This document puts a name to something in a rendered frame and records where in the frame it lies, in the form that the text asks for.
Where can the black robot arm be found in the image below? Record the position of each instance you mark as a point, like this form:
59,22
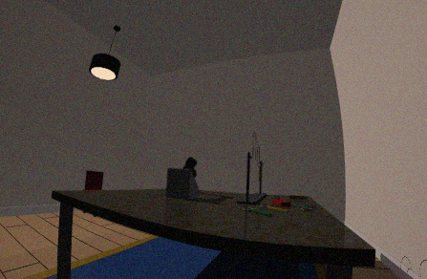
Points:
189,164

